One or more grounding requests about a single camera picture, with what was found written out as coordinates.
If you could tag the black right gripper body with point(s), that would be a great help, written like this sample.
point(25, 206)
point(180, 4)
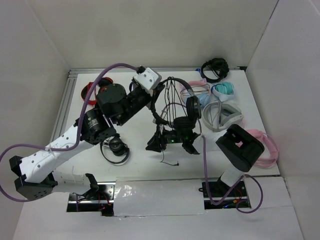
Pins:
point(171, 136)

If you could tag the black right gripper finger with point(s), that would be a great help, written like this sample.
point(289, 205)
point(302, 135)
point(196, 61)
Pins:
point(157, 142)
point(187, 143)

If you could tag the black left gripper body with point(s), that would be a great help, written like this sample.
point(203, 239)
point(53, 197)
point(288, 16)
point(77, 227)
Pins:
point(136, 100)

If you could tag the black wired headphones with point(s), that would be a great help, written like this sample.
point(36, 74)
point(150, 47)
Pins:
point(170, 109)

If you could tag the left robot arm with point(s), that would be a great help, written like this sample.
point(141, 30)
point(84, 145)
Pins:
point(37, 174)

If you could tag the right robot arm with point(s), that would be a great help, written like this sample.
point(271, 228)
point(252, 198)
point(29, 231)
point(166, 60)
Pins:
point(238, 145)

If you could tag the pink blue cat-ear headphones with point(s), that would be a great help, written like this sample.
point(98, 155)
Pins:
point(201, 89)

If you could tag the grey headphones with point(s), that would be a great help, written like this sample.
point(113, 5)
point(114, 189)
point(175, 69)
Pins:
point(219, 116)

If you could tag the black headphones in corner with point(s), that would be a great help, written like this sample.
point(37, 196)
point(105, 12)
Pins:
point(218, 66)

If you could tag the teal and white headphones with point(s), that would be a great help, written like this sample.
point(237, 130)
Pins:
point(223, 91)

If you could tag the white foil-covered panel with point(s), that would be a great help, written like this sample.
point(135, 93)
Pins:
point(158, 198)

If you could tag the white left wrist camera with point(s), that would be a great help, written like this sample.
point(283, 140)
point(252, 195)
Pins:
point(147, 78)

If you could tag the black headphones with wrapped cord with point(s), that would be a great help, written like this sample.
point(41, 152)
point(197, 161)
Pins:
point(118, 148)

